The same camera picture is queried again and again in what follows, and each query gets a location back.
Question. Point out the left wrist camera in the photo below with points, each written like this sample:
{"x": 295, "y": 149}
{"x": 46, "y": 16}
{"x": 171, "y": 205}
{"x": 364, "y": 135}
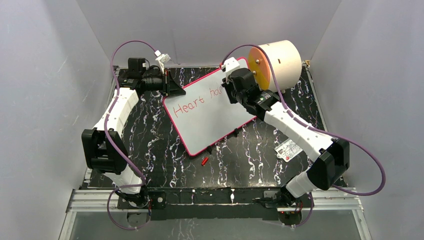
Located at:
{"x": 161, "y": 59}

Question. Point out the pink-framed whiteboard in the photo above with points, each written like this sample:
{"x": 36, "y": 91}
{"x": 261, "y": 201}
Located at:
{"x": 204, "y": 115}

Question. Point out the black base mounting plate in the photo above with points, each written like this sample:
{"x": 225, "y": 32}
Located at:
{"x": 269, "y": 206}

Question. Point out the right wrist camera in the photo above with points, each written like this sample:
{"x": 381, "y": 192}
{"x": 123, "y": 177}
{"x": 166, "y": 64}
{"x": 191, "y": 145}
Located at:
{"x": 229, "y": 66}

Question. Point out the red marker cap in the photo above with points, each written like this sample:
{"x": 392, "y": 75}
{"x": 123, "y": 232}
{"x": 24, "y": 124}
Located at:
{"x": 204, "y": 161}

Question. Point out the aluminium frame rail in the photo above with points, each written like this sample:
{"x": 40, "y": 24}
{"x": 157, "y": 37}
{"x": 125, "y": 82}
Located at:
{"x": 97, "y": 199}

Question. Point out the white cylinder with orange face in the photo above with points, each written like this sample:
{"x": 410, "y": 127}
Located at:
{"x": 285, "y": 60}

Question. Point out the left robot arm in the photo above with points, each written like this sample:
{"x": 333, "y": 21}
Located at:
{"x": 103, "y": 146}

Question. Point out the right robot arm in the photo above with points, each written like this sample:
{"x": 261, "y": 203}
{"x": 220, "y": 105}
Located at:
{"x": 329, "y": 156}

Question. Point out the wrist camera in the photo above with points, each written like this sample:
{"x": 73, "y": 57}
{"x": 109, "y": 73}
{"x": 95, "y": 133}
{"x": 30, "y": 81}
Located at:
{"x": 161, "y": 59}
{"x": 229, "y": 66}

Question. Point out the white printed card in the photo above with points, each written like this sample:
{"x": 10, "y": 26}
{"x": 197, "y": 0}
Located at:
{"x": 287, "y": 150}

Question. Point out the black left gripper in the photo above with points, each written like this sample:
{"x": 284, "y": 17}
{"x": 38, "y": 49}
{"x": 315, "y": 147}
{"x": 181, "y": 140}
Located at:
{"x": 172, "y": 88}

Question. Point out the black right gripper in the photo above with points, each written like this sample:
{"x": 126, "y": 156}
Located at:
{"x": 227, "y": 86}

